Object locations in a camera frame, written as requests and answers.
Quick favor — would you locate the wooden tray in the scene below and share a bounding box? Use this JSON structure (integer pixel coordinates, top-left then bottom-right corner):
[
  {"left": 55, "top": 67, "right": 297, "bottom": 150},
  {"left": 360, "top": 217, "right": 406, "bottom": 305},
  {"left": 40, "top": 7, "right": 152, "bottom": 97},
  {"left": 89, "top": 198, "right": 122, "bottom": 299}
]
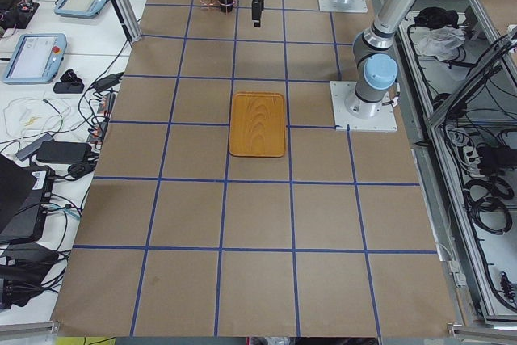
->
[{"left": 229, "top": 91, "right": 286, "bottom": 158}]

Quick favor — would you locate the blue teach pendant far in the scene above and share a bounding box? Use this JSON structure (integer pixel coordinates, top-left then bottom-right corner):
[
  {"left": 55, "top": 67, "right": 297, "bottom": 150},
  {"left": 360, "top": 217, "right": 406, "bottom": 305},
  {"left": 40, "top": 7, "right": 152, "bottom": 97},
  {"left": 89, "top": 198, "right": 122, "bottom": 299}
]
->
[{"left": 54, "top": 0, "right": 108, "bottom": 19}]

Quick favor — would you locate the blue teach pendant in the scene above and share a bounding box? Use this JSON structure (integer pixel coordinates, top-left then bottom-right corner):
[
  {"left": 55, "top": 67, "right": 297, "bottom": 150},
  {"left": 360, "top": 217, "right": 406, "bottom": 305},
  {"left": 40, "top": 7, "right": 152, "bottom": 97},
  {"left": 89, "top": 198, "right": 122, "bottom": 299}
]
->
[
  {"left": 54, "top": 0, "right": 108, "bottom": 19},
  {"left": 2, "top": 33, "right": 67, "bottom": 85}
]

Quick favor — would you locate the white crumpled cloth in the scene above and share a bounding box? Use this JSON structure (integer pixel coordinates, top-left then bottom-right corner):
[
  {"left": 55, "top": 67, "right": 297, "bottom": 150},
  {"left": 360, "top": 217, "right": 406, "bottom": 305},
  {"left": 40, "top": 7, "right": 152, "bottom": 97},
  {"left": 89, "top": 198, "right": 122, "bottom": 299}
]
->
[{"left": 415, "top": 27, "right": 465, "bottom": 61}]

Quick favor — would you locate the black webcam on stand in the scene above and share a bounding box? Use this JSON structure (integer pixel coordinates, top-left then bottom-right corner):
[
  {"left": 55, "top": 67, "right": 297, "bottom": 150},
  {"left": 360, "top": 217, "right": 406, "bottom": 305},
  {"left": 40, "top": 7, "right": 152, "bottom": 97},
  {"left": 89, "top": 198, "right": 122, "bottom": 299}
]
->
[{"left": 53, "top": 69, "right": 85, "bottom": 94}]

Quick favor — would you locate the blue teach pendant near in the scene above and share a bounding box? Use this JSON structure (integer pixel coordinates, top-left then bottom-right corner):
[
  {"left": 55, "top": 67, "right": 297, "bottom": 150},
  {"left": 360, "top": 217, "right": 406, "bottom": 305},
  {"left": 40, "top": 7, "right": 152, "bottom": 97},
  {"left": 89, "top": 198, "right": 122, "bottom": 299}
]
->
[{"left": 2, "top": 33, "right": 67, "bottom": 85}]

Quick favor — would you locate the black power brick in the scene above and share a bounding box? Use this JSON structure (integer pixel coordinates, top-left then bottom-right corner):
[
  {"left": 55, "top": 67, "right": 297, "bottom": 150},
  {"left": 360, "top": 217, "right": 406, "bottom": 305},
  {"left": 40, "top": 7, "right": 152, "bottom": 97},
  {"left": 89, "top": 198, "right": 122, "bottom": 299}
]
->
[{"left": 36, "top": 141, "right": 92, "bottom": 164}]

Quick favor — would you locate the black laptop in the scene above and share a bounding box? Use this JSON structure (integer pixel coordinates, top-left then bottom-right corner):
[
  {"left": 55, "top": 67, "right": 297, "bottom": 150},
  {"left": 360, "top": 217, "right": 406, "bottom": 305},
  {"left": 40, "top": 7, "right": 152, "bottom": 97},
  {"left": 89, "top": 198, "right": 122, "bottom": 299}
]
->
[{"left": 1, "top": 156, "right": 55, "bottom": 245}]

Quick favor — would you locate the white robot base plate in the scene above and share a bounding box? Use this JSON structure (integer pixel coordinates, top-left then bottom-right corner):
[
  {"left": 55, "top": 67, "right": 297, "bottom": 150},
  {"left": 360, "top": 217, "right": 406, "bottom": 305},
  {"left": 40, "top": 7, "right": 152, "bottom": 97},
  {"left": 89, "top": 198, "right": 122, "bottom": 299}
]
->
[{"left": 330, "top": 81, "right": 397, "bottom": 133}]

